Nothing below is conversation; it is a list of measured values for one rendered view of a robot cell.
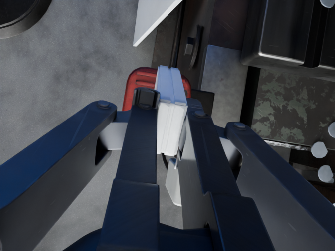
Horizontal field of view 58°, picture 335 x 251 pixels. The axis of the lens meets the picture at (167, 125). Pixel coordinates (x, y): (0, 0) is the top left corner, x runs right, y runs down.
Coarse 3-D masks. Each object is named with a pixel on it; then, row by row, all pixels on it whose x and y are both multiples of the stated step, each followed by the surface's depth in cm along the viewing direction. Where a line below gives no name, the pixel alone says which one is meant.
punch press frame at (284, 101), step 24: (264, 72) 40; (264, 96) 40; (288, 96) 40; (312, 96) 41; (240, 120) 44; (264, 120) 40; (288, 120) 40; (312, 120) 41; (288, 144) 89; (312, 144) 41
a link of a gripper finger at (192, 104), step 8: (192, 104) 17; (200, 104) 17; (184, 120) 15; (184, 128) 14; (216, 128) 14; (224, 128) 15; (184, 136) 14; (224, 136) 14; (184, 144) 14; (224, 144) 14; (232, 144) 14; (232, 152) 14; (232, 160) 14; (240, 160) 14; (232, 168) 14
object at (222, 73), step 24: (192, 0) 72; (216, 0) 42; (240, 0) 42; (168, 24) 100; (192, 24) 65; (216, 24) 42; (240, 24) 42; (168, 48) 100; (192, 48) 52; (216, 48) 40; (240, 48) 42; (192, 72) 55; (216, 72) 40; (240, 72) 40; (216, 96) 40; (240, 96) 40; (216, 120) 40
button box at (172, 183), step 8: (184, 0) 78; (184, 8) 78; (176, 48) 76; (176, 56) 76; (176, 64) 76; (168, 168) 52; (176, 168) 44; (168, 176) 50; (176, 176) 42; (168, 184) 49; (176, 184) 42; (168, 192) 48; (176, 192) 41; (176, 200) 41
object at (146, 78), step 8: (136, 72) 27; (144, 72) 27; (152, 72) 27; (128, 80) 27; (136, 80) 27; (144, 80) 27; (152, 80) 27; (184, 80) 27; (128, 88) 27; (152, 88) 27; (184, 88) 27; (128, 96) 27; (128, 104) 27
